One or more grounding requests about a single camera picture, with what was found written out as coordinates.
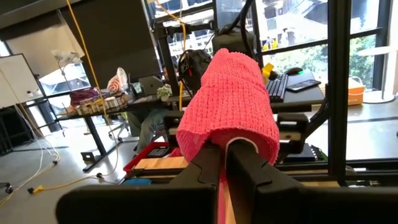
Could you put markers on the small potted plant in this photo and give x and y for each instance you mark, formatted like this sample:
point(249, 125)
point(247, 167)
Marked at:
point(164, 92)

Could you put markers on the black phone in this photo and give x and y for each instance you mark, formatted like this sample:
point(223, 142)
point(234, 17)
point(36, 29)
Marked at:
point(303, 85)

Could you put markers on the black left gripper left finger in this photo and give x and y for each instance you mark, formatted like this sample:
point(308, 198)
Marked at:
point(140, 205)

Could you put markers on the orange box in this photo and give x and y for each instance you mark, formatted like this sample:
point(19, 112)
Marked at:
point(356, 93)

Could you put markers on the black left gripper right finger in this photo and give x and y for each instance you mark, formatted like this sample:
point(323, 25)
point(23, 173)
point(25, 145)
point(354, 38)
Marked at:
point(295, 205)

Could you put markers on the round white table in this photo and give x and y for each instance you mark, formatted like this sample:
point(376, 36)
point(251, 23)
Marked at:
point(379, 51)

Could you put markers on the office chair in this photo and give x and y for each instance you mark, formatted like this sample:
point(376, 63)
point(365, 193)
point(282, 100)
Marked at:
point(119, 127)

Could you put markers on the white red shopping bag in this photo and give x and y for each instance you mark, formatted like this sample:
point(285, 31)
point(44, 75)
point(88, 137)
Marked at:
point(118, 81)

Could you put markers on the red plastic crate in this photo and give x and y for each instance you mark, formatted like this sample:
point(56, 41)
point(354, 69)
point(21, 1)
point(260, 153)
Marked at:
point(136, 158)

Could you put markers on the black computer desk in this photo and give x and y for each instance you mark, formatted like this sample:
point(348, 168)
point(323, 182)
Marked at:
point(304, 99)

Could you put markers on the purple cloth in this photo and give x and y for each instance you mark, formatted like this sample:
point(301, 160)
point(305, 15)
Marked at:
point(84, 96)

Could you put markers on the black Netgear network switch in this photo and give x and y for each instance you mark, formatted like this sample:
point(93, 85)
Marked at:
point(306, 152)

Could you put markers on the black device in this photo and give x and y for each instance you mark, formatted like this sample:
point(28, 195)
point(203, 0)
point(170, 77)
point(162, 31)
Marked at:
point(158, 152)

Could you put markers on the black cluttered desk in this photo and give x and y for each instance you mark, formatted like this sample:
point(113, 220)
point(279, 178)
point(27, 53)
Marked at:
point(93, 132)

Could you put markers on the white flower-shaped lamp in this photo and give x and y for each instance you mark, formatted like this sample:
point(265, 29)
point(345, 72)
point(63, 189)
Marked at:
point(65, 57)

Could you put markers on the black aluminium table frame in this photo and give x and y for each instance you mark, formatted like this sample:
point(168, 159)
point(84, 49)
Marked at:
point(339, 93)

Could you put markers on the person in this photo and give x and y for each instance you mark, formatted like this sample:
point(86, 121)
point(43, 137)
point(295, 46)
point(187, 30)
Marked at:
point(149, 124)

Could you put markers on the pink elastic bandage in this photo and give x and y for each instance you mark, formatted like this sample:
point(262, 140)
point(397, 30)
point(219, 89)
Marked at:
point(233, 99)

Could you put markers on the black computer mouse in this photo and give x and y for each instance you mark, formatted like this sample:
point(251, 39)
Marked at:
point(293, 71)

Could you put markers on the black keyboard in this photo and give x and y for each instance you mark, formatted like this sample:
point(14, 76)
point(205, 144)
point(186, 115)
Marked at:
point(276, 88)

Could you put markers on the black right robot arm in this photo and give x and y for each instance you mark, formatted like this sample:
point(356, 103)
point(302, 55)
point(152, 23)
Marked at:
point(194, 68)

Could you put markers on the grey laptop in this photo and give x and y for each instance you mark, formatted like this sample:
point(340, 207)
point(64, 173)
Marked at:
point(150, 85)

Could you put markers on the whiteboard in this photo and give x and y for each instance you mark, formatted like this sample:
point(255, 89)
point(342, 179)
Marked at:
point(15, 81)

